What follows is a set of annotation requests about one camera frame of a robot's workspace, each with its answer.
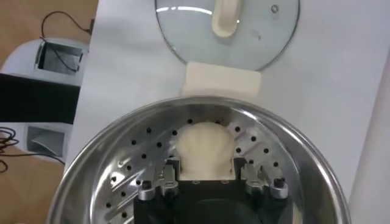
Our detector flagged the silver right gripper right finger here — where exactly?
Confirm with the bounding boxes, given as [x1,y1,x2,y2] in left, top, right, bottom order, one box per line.
[233,156,289,200]

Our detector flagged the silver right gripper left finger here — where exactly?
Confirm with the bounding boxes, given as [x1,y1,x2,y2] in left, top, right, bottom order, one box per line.
[138,157,182,201]

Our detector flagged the white steamed baozi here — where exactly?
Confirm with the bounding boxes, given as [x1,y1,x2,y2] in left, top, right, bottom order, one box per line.
[175,121,237,180]

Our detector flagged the glass pot lid cream handle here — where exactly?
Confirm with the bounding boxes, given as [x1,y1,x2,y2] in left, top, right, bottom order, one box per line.
[154,0,301,72]

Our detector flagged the white black robot base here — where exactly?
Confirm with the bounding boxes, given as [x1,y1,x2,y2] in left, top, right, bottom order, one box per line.
[0,37,90,161]

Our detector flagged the stainless steel steamer basket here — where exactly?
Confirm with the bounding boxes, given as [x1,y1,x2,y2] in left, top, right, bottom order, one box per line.
[45,62,351,224]

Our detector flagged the thin black cable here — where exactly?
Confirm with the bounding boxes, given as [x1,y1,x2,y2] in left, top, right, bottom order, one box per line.
[40,10,94,73]
[0,127,66,174]

